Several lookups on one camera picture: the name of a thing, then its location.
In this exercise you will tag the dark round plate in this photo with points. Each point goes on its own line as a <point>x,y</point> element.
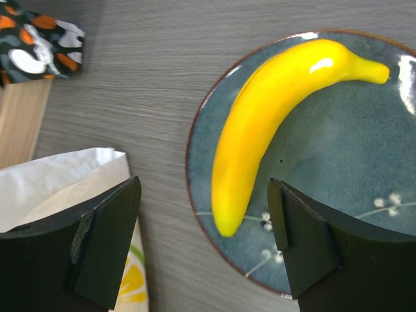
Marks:
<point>350,146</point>

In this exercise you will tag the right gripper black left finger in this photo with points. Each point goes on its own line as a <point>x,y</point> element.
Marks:
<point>72,260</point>

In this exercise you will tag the yellow banana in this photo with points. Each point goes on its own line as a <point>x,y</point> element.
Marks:
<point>265,100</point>

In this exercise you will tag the white lemon-print plastic bag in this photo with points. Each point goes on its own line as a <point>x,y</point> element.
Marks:
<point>40,188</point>

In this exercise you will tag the orange grey patterned cloth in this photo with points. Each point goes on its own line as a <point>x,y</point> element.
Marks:
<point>35,46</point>

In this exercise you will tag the wooden rack frame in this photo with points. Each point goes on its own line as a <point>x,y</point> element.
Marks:
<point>22,111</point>

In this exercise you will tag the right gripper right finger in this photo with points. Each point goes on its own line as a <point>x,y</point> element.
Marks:
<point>335,262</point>

